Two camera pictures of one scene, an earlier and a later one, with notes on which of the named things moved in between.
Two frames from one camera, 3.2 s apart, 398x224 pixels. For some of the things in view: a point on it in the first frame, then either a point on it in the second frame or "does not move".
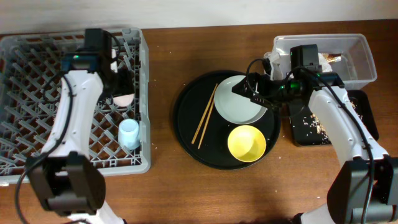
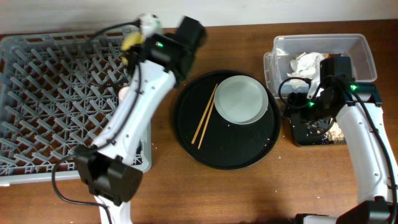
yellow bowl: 246,143 to 130,40
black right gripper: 266,80 to 295,101
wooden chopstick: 194,136 does not move
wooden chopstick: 205,127 does not move
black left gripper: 126,84 to 141,54
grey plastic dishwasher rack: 31,80 does not move
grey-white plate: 234,107 does not move
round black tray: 203,132 does not move
